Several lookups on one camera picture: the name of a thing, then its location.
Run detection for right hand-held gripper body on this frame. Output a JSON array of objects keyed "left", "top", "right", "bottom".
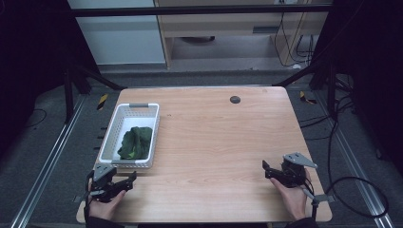
[{"left": 278, "top": 152, "right": 336, "bottom": 204}]

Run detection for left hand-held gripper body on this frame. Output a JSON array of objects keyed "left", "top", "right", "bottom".
[{"left": 73, "top": 162, "right": 128, "bottom": 204}]

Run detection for person's right hand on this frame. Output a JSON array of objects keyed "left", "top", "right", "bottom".
[{"left": 269, "top": 169, "right": 314, "bottom": 222}]

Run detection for person's left hand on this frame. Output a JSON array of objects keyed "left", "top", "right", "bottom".
[{"left": 87, "top": 189, "right": 127, "bottom": 221}]

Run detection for dark green cloth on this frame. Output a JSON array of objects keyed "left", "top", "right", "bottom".
[{"left": 117, "top": 125, "right": 154, "bottom": 161}]

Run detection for white perforated plastic basket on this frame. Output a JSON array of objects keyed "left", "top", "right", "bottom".
[{"left": 97, "top": 102, "right": 161, "bottom": 169}]

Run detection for yellow black striped tape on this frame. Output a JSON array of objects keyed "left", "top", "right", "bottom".
[
  {"left": 96, "top": 93, "right": 109, "bottom": 111},
  {"left": 298, "top": 90, "right": 318, "bottom": 105}
]

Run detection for black metal stand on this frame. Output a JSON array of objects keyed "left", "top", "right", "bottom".
[
  {"left": 61, "top": 62, "right": 127, "bottom": 124},
  {"left": 273, "top": 60, "right": 353, "bottom": 120}
]

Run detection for black curtain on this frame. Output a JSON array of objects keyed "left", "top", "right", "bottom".
[
  {"left": 312, "top": 0, "right": 403, "bottom": 175},
  {"left": 0, "top": 0, "right": 101, "bottom": 160}
]

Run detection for white cabinet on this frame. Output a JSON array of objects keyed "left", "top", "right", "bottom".
[{"left": 67, "top": 0, "right": 166, "bottom": 67}]

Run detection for light wooden desk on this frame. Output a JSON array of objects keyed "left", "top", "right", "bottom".
[{"left": 154, "top": 0, "right": 335, "bottom": 69}]

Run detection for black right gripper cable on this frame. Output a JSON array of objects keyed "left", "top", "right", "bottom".
[{"left": 298, "top": 93, "right": 390, "bottom": 219}]

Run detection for aluminium floor rail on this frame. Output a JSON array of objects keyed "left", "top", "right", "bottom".
[
  {"left": 313, "top": 90, "right": 395, "bottom": 228},
  {"left": 9, "top": 94, "right": 88, "bottom": 228}
]

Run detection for thin black floor cable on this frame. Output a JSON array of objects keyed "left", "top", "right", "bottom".
[{"left": 24, "top": 107, "right": 48, "bottom": 129}]

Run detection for black hanging desk cables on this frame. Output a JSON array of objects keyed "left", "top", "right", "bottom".
[{"left": 273, "top": 11, "right": 316, "bottom": 68}]

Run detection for black horizontal frame bar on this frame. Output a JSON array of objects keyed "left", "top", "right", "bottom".
[{"left": 70, "top": 4, "right": 334, "bottom": 18}]

